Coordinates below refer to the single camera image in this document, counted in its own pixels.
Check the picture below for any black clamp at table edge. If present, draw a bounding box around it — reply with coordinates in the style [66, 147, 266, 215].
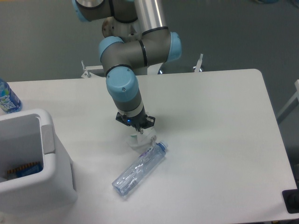
[282, 189, 299, 214]

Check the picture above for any white base bracket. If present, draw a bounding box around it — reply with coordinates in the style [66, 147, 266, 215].
[81, 60, 105, 78]
[193, 53, 204, 72]

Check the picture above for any blue labelled water bottle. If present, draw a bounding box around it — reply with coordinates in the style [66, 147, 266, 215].
[0, 79, 22, 113]

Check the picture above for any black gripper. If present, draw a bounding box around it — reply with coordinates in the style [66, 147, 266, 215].
[116, 109, 156, 134]

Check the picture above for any white base bracket right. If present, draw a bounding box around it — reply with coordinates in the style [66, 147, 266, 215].
[193, 53, 204, 72]

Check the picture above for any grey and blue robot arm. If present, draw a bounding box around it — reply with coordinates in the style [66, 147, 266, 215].
[72, 0, 182, 132]

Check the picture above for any white metal frame right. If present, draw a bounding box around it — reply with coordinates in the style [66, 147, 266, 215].
[276, 80, 299, 124]

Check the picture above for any blue snack packet in bin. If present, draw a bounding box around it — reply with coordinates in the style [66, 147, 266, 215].
[7, 162, 43, 179]

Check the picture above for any clear plastic bottle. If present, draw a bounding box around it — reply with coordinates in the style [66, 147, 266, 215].
[112, 140, 168, 196]

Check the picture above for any white base bracket left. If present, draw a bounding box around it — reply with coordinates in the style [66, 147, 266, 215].
[81, 60, 105, 78]

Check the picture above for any white plastic trash can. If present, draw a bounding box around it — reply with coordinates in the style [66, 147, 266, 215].
[0, 109, 78, 215]

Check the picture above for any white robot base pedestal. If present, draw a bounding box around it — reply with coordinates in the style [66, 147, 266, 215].
[101, 17, 162, 77]

